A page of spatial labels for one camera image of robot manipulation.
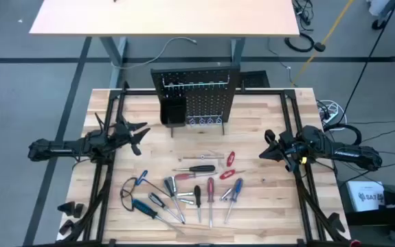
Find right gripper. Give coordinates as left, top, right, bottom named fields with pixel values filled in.
left=258, top=129, right=304, bottom=173

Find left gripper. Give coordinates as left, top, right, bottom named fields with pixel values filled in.
left=109, top=116, right=152, bottom=157

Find blue T-handle hex key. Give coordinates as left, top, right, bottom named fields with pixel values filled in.
left=134, top=169, right=171, bottom=199

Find blue clear handle screwdriver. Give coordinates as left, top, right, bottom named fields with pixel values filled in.
left=223, top=177, right=244, bottom=225

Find black smooth handle screwdriver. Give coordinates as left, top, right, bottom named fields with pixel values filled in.
left=172, top=165, right=216, bottom=174

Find large red clear screwdriver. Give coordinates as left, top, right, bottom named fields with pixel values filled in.
left=206, top=176, right=216, bottom=230

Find blue-black handle screwdriver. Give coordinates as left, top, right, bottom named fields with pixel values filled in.
left=131, top=198, right=185, bottom=235

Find black ribbed handle screwdriver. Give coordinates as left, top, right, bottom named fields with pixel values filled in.
left=193, top=185, right=203, bottom=224

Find black peg board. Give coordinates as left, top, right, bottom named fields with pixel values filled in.
left=150, top=65, right=242, bottom=139

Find black perforated panel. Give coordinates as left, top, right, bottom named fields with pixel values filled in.
left=240, top=70, right=271, bottom=89

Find safety glasses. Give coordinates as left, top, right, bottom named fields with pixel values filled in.
left=119, top=176, right=140, bottom=213

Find white power strip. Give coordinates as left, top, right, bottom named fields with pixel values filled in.
left=316, top=99, right=348, bottom=130

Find black plastic clamp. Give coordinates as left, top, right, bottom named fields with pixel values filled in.
left=56, top=201, right=86, bottom=219
left=58, top=219, right=75, bottom=237
left=327, top=211, right=347, bottom=234

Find white printed box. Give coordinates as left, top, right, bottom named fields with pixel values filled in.
left=346, top=180, right=386, bottom=213

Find light wooden desk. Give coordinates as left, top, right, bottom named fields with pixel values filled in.
left=28, top=0, right=301, bottom=89

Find white round bin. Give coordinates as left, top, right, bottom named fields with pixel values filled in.
left=366, top=0, right=392, bottom=17

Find black aluminium table frame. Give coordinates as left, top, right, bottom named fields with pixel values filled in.
left=80, top=81, right=352, bottom=247

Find chrome loop tool rail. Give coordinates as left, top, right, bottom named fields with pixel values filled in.
left=186, top=115, right=224, bottom=127

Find chrome prong tool rail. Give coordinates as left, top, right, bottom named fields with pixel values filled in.
left=161, top=79, right=232, bottom=92

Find grey floor cable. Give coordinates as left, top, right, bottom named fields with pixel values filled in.
left=113, top=36, right=199, bottom=71

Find black coiled cable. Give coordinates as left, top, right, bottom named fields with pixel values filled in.
left=284, top=32, right=317, bottom=54

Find black cable bundle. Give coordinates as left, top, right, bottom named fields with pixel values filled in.
left=291, top=0, right=314, bottom=27

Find black hanging cable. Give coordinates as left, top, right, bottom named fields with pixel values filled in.
left=341, top=0, right=395, bottom=117

